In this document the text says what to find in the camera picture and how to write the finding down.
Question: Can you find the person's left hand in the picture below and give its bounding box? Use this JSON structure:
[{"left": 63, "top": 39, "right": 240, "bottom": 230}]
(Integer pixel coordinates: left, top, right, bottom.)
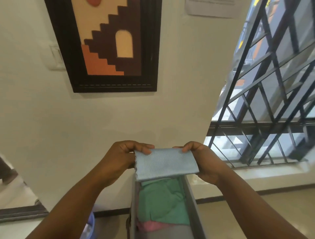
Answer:
[{"left": 99, "top": 140, "right": 155, "bottom": 187}]

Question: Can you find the person's right hand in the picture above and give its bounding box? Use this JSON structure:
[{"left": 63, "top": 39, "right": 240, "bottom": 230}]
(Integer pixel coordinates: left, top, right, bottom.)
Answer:
[{"left": 172, "top": 141, "right": 233, "bottom": 186}]

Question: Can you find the light blue cloth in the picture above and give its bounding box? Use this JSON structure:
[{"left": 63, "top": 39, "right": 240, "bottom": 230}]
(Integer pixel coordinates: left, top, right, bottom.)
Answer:
[{"left": 134, "top": 147, "right": 200, "bottom": 182}]

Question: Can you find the person's left forearm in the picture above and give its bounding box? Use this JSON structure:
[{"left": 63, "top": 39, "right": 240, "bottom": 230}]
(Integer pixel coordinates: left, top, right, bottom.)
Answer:
[{"left": 26, "top": 170, "right": 114, "bottom": 239}]

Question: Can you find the person's right forearm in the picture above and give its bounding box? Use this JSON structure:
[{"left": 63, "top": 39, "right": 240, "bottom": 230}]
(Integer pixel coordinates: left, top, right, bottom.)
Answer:
[{"left": 216, "top": 170, "right": 308, "bottom": 239}]

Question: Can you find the black barred window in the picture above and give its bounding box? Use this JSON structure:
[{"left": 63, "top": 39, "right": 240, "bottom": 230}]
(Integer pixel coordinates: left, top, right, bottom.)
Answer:
[{"left": 205, "top": 0, "right": 315, "bottom": 169}]

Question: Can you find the grey plastic tray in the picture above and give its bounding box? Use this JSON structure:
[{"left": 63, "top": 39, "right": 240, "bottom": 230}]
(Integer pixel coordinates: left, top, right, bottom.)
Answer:
[{"left": 127, "top": 173, "right": 207, "bottom": 239}]

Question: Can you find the teal cloth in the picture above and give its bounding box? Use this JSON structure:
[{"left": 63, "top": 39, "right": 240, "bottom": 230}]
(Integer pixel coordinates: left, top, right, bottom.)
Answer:
[{"left": 137, "top": 178, "right": 191, "bottom": 227}]

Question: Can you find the blue waste bin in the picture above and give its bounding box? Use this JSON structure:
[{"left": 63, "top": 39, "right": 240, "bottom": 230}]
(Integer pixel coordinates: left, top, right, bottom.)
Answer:
[{"left": 80, "top": 211, "right": 96, "bottom": 239}]

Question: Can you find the white paper notice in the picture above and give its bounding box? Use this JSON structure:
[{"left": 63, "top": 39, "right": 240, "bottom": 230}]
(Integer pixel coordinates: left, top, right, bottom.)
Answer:
[{"left": 184, "top": 0, "right": 246, "bottom": 19}]

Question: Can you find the white wall switch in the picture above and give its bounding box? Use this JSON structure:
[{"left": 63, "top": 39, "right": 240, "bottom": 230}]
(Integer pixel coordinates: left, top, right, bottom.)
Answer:
[{"left": 48, "top": 44, "right": 66, "bottom": 71}]

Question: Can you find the dark picture frame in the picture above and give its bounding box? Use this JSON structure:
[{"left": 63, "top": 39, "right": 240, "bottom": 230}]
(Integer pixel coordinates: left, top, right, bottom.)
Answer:
[{"left": 44, "top": 0, "right": 163, "bottom": 94}]

